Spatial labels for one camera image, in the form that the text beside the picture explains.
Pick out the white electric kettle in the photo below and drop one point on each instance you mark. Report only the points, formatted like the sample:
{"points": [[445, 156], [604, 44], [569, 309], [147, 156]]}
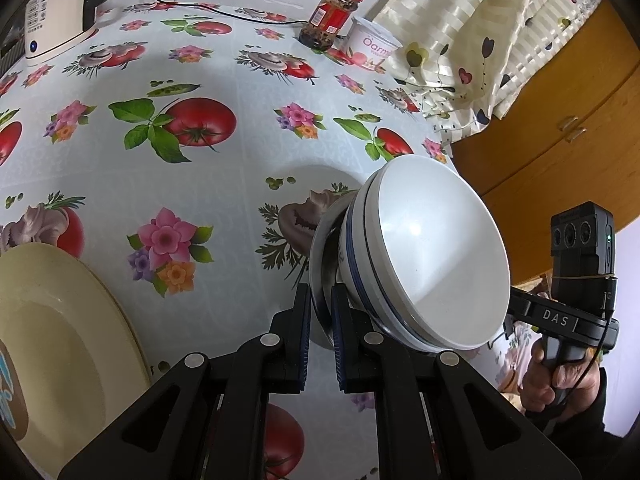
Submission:
{"points": [[60, 5]]}

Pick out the floral printed tablecloth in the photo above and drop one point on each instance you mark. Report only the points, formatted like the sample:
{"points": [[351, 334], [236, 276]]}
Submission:
{"points": [[225, 185]]}

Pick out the white kettle base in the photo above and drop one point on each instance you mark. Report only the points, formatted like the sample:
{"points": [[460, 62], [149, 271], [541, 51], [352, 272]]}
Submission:
{"points": [[85, 42]]}

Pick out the glass jar with red lid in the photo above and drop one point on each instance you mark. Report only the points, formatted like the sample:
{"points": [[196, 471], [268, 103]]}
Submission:
{"points": [[330, 17]]}

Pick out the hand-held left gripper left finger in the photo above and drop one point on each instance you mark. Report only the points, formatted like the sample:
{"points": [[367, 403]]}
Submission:
{"points": [[304, 330]]}

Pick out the cream curtain with heart print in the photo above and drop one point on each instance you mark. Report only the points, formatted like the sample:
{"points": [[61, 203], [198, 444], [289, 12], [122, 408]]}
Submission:
{"points": [[475, 25]]}

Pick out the white yogurt cup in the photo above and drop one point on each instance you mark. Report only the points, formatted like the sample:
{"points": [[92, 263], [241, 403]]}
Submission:
{"points": [[372, 47]]}

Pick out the wooden cabinet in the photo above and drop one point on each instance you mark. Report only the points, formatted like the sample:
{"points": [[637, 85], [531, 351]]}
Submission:
{"points": [[550, 170]]}

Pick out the person's right hand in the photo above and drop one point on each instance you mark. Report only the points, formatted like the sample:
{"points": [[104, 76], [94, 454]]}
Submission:
{"points": [[537, 390]]}

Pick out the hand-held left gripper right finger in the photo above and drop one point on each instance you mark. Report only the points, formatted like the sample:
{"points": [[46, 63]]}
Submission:
{"points": [[336, 330]]}

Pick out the large beige plate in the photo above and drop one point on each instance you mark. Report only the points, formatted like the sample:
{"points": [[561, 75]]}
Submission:
{"points": [[50, 285]]}

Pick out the stainless steel bowl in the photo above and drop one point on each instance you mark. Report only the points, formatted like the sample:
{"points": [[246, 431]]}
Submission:
{"points": [[320, 280]]}

